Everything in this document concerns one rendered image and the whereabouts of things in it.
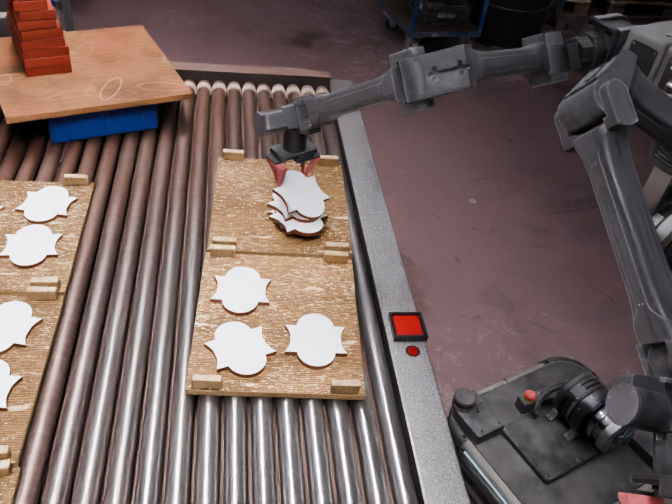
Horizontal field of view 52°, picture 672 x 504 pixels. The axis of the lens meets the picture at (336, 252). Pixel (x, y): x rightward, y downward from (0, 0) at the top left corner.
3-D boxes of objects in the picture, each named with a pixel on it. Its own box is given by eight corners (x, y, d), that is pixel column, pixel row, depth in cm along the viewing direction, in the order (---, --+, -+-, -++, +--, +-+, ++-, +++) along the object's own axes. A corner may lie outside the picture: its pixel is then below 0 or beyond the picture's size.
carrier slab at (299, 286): (351, 264, 169) (352, 259, 168) (364, 400, 138) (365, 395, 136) (205, 256, 165) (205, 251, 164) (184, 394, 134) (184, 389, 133)
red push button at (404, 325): (417, 319, 157) (418, 315, 157) (422, 339, 153) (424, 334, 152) (391, 319, 157) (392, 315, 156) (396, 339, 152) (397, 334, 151)
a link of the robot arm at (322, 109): (443, 105, 125) (431, 44, 124) (419, 109, 122) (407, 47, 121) (318, 135, 162) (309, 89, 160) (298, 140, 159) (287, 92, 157)
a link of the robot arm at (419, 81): (466, 97, 116) (455, 36, 115) (402, 112, 125) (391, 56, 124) (575, 78, 148) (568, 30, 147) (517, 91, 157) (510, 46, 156)
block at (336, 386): (358, 387, 138) (360, 378, 136) (359, 395, 136) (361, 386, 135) (329, 386, 137) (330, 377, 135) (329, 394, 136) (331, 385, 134)
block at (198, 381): (223, 383, 135) (223, 374, 133) (222, 390, 134) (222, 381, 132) (191, 382, 134) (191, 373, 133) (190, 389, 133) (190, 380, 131)
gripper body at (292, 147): (318, 154, 170) (320, 128, 166) (283, 165, 165) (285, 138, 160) (302, 142, 174) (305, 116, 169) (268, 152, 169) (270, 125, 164)
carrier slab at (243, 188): (340, 168, 201) (341, 163, 200) (352, 260, 170) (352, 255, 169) (218, 160, 197) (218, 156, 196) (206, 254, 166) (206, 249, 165)
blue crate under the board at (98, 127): (131, 82, 226) (129, 53, 220) (160, 129, 206) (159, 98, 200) (30, 94, 213) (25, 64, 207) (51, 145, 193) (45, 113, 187)
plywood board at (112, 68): (142, 30, 234) (142, 24, 233) (192, 98, 202) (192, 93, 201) (-20, 44, 213) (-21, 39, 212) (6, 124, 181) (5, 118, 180)
